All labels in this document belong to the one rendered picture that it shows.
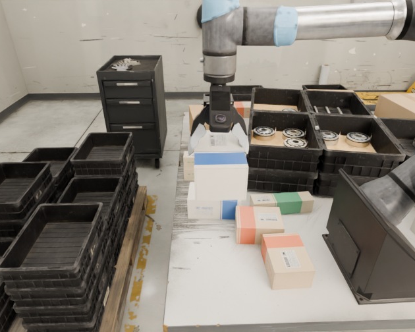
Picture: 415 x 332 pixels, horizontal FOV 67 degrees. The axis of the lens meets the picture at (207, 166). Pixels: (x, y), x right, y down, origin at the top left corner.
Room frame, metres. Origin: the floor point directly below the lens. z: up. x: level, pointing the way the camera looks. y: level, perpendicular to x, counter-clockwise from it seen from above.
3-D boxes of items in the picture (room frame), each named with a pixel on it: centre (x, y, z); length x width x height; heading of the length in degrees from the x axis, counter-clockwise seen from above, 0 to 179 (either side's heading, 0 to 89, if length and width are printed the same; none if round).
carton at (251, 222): (0.86, -0.18, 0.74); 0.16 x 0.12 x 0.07; 88
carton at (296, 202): (1.00, -0.29, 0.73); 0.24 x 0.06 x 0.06; 96
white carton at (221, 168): (0.69, -0.03, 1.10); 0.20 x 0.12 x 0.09; 2
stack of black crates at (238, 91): (2.97, -0.35, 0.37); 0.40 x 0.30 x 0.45; 92
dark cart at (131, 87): (2.73, 0.64, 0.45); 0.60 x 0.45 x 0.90; 2
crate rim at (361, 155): (1.24, -0.63, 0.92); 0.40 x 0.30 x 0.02; 171
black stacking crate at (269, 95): (1.69, -0.39, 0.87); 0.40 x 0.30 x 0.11; 171
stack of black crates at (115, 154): (1.78, 0.66, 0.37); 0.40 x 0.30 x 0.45; 2
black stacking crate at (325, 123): (1.24, -0.63, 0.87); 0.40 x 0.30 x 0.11; 171
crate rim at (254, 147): (1.29, -0.33, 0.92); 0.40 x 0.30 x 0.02; 171
